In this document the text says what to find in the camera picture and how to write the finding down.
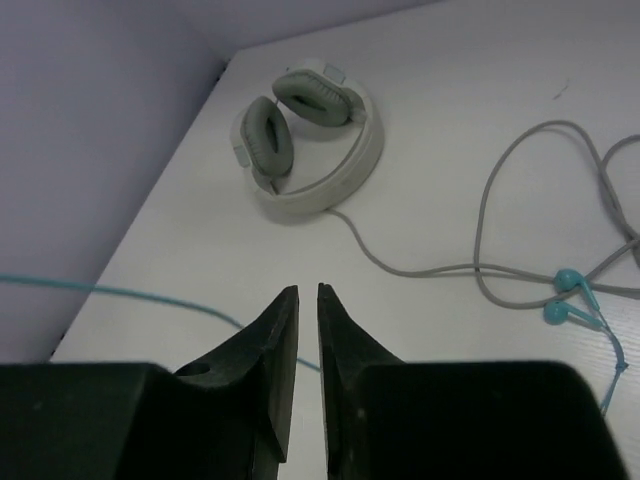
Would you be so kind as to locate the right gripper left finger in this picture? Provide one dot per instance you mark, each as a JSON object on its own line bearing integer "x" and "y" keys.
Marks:
{"x": 224, "y": 415}

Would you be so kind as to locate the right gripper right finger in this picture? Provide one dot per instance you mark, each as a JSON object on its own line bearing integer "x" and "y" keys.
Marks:
{"x": 388, "y": 419}

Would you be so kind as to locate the teal earbuds with cable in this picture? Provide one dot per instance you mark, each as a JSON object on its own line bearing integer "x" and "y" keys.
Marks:
{"x": 577, "y": 302}

